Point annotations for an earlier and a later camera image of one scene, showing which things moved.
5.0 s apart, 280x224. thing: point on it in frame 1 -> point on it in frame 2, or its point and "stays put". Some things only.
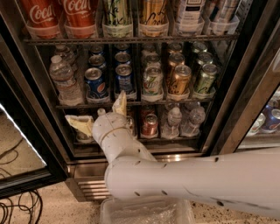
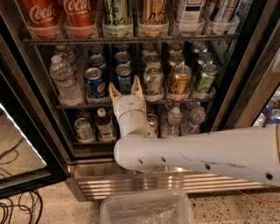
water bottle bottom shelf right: (191, 127) stays put
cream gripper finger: (120, 105) -> (136, 87)
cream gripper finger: (81, 122) -> (115, 93)
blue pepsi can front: (96, 85) stays put
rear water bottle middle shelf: (67, 56) stays put
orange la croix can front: (178, 83) stays put
